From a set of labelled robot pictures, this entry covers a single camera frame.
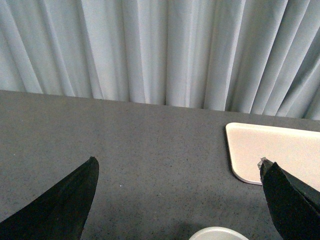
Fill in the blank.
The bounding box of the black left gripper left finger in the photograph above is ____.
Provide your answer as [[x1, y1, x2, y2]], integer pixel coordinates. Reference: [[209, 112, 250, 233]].
[[0, 157, 99, 240]]

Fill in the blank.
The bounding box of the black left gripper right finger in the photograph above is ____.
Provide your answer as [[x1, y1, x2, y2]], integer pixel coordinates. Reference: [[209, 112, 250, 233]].
[[258, 157, 320, 240]]

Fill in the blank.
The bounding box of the white smiley mug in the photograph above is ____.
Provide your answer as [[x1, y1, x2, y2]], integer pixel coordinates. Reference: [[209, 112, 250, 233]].
[[189, 226, 248, 240]]

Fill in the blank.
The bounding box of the beige rectangular tray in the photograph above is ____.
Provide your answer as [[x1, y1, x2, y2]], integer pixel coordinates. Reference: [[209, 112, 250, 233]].
[[225, 122, 320, 190]]

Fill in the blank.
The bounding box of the grey curtain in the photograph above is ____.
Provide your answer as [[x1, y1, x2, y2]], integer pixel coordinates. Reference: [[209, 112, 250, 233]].
[[0, 0, 320, 120]]

